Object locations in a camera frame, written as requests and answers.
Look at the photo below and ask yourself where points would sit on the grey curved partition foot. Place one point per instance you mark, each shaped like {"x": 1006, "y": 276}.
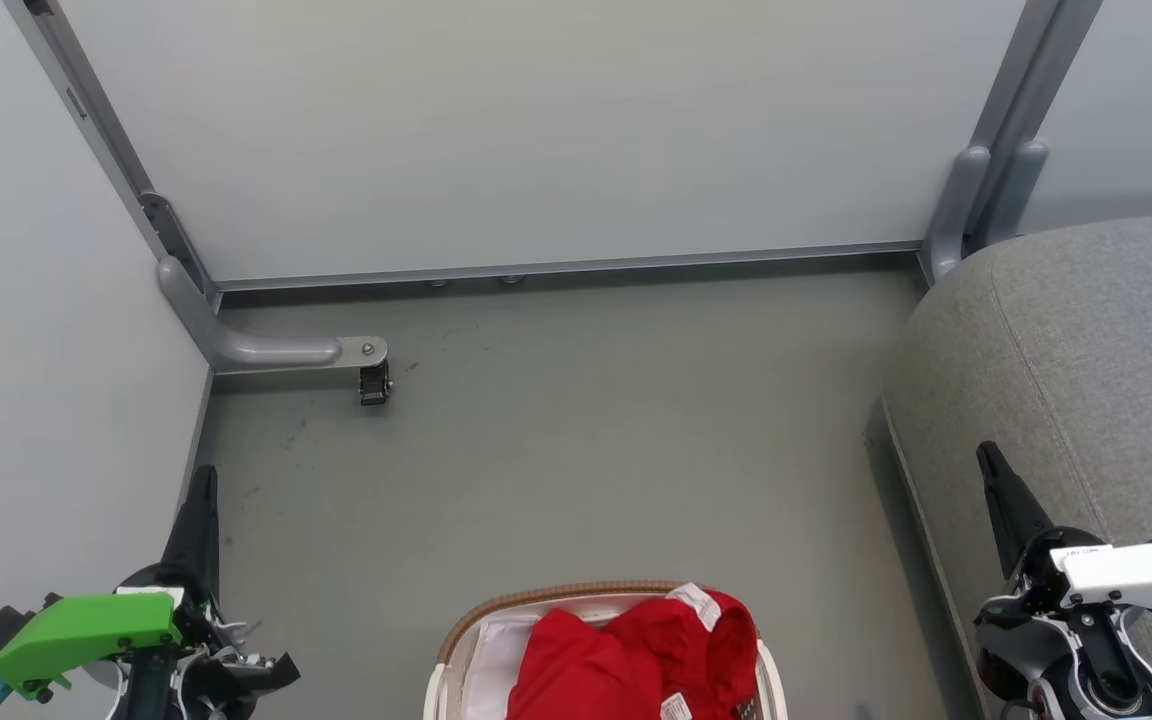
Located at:
{"x": 958, "y": 210}
{"x": 1021, "y": 190}

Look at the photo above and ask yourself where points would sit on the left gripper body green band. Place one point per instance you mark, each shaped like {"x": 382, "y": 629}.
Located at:
{"x": 86, "y": 630}

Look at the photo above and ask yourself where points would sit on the white laundry basket brown rim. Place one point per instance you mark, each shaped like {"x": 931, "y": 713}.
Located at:
{"x": 576, "y": 592}

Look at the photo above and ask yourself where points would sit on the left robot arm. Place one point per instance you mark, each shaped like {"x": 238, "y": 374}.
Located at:
{"x": 151, "y": 695}

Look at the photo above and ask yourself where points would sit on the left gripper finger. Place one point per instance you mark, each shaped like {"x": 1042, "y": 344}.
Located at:
{"x": 198, "y": 530}

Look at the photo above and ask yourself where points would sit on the grey fabric sofa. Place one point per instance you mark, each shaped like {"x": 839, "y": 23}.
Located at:
{"x": 1086, "y": 350}

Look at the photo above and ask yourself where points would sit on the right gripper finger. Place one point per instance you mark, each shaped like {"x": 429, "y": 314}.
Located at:
{"x": 1014, "y": 510}

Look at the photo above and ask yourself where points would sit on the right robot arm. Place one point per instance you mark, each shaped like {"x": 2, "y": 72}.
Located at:
{"x": 1096, "y": 690}

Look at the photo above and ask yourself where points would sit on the grey partition bottom rail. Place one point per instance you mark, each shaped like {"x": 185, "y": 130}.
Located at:
{"x": 576, "y": 268}

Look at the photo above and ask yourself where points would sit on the red garment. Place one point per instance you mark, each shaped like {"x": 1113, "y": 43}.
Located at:
{"x": 586, "y": 660}

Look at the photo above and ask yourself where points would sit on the white cloth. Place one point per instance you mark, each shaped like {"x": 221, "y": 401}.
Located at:
{"x": 496, "y": 660}

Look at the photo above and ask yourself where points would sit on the grey partition post with hinge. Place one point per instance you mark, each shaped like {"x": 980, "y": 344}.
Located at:
{"x": 86, "y": 110}

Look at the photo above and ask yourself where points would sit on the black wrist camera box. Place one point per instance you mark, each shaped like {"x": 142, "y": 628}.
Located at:
{"x": 256, "y": 678}

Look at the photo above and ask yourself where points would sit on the black caster wheel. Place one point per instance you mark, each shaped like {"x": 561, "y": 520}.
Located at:
{"x": 375, "y": 385}

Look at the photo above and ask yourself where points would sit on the grey partition foot with plate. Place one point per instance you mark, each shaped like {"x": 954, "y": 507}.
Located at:
{"x": 256, "y": 350}

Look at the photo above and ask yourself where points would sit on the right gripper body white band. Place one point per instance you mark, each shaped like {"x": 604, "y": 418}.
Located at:
{"x": 1136, "y": 578}

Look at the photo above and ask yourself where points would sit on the grey double partition post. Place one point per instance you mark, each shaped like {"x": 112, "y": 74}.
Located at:
{"x": 1026, "y": 70}

